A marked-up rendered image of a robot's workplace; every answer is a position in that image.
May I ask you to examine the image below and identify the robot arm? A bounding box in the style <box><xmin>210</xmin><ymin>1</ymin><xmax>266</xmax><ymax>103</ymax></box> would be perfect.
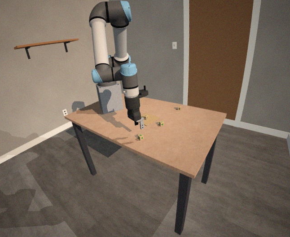
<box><xmin>89</xmin><ymin>1</ymin><xmax>138</xmax><ymax>89</ymax></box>

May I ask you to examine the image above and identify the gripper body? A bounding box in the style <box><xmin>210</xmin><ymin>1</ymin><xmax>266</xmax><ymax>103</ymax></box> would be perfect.
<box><xmin>123</xmin><ymin>86</ymin><xmax>148</xmax><ymax>121</ymax></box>

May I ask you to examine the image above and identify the tan flat mat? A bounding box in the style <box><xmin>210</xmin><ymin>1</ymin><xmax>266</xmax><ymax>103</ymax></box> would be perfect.
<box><xmin>141</xmin><ymin>113</ymin><xmax>159</xmax><ymax>126</ymax></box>

